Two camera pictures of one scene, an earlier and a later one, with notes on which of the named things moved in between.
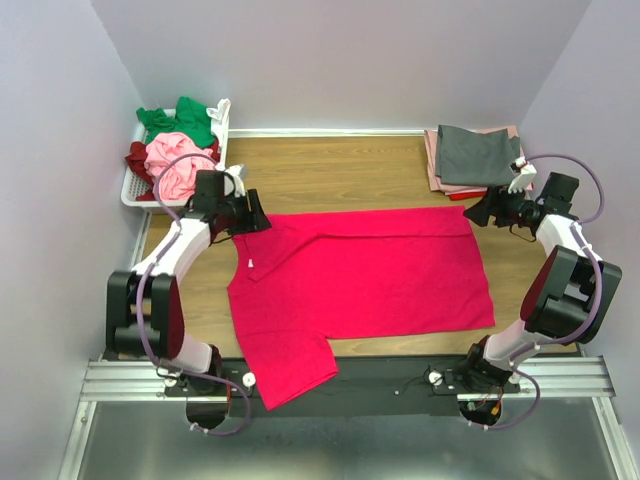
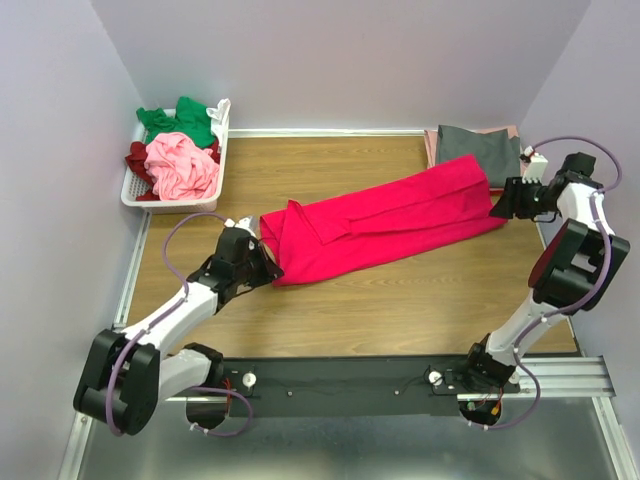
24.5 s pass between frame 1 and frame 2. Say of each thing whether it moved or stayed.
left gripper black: moved
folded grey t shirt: stayed
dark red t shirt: stayed
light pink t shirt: stayed
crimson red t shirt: moved
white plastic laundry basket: stayed
